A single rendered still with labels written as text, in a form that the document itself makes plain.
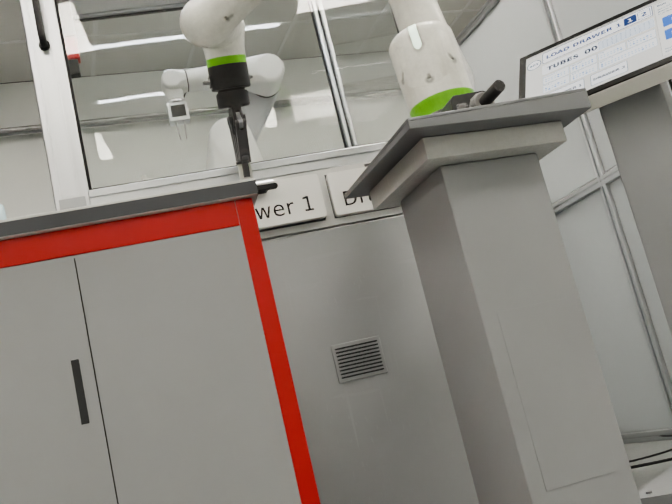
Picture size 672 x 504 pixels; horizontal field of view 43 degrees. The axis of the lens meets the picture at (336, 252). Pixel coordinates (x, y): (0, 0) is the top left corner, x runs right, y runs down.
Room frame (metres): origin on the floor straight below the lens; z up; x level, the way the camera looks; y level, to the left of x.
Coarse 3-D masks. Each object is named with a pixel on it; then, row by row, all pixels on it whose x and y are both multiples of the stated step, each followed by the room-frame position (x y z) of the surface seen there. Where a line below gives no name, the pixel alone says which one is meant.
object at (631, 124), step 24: (648, 96) 2.03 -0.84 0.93; (624, 120) 2.06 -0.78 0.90; (648, 120) 2.04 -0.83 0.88; (624, 144) 2.07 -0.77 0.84; (648, 144) 2.04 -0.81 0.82; (624, 168) 2.08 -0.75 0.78; (648, 168) 2.05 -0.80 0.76; (648, 192) 2.06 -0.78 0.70; (648, 216) 2.07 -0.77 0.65; (648, 240) 2.08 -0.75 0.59; (648, 264) 2.09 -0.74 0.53
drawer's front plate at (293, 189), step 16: (304, 176) 1.97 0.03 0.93; (272, 192) 1.95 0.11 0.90; (288, 192) 1.96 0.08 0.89; (304, 192) 1.97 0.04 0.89; (320, 192) 1.98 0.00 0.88; (256, 208) 1.94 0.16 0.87; (272, 208) 1.95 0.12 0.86; (304, 208) 1.97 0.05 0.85; (320, 208) 1.98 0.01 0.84; (272, 224) 1.95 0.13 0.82; (288, 224) 1.97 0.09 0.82
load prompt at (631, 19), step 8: (648, 8) 2.05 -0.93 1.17; (632, 16) 2.07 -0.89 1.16; (640, 16) 2.05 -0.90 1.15; (648, 16) 2.03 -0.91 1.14; (608, 24) 2.11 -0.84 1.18; (616, 24) 2.09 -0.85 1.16; (624, 24) 2.07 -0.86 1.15; (632, 24) 2.05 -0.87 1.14; (592, 32) 2.13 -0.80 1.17; (600, 32) 2.11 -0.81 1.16; (608, 32) 2.09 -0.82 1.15; (576, 40) 2.15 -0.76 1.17; (584, 40) 2.13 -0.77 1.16; (592, 40) 2.11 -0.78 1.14; (560, 48) 2.17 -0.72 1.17; (568, 48) 2.15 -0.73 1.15; (576, 48) 2.13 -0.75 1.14; (544, 56) 2.19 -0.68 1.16; (552, 56) 2.17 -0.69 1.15
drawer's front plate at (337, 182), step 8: (360, 168) 2.02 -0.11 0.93; (328, 176) 2.00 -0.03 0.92; (336, 176) 2.01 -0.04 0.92; (344, 176) 2.01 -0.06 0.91; (352, 176) 2.02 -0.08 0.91; (328, 184) 2.01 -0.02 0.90; (336, 184) 2.01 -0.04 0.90; (344, 184) 2.01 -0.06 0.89; (352, 184) 2.01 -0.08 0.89; (336, 192) 2.00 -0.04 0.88; (336, 200) 2.00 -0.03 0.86; (344, 200) 2.01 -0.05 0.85; (352, 200) 2.01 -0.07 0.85; (360, 200) 2.02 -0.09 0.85; (368, 200) 2.02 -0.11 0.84; (336, 208) 2.00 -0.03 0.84; (344, 208) 2.01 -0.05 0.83; (352, 208) 2.01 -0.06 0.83; (360, 208) 2.02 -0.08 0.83; (368, 208) 2.02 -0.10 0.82; (336, 216) 2.02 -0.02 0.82
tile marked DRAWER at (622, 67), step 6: (612, 66) 2.00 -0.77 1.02; (618, 66) 1.99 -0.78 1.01; (624, 66) 1.97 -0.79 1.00; (600, 72) 2.01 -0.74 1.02; (606, 72) 2.00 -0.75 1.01; (612, 72) 1.99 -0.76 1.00; (618, 72) 1.97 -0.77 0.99; (594, 78) 2.01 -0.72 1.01; (600, 78) 2.00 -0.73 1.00; (606, 78) 1.99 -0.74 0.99; (594, 84) 2.00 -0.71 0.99
